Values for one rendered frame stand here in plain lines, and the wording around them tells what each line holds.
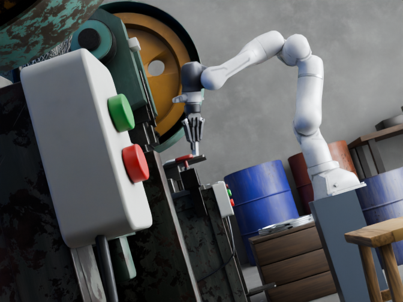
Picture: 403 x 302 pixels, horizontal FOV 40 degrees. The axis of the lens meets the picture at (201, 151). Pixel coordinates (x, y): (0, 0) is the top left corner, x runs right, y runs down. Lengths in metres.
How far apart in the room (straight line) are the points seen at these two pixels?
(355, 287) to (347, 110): 3.75
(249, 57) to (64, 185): 2.04
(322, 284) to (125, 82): 1.32
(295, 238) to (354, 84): 3.49
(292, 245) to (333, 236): 0.43
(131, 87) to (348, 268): 1.16
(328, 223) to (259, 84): 3.71
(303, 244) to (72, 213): 2.39
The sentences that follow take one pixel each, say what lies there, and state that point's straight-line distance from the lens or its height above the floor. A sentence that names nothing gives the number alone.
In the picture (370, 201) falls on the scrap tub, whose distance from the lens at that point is 3.04.
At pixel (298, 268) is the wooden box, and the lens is 2.74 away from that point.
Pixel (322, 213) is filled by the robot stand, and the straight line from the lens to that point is 2.33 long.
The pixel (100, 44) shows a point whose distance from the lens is 2.30.
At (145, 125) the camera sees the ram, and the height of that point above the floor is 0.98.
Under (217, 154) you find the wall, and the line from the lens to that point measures 5.78.
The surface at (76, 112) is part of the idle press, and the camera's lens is 0.39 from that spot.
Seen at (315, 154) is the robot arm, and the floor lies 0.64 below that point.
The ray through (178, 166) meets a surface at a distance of 2.41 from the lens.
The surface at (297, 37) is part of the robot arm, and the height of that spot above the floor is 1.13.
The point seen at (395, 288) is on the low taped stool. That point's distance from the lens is 1.57.
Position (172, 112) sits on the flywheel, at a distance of 2.84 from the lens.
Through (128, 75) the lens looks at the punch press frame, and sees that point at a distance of 2.36.
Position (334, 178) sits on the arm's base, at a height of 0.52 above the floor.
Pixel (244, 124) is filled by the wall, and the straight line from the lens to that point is 5.81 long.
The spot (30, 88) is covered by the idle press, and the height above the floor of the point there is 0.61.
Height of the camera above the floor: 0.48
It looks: 8 degrees up
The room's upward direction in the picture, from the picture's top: 17 degrees counter-clockwise
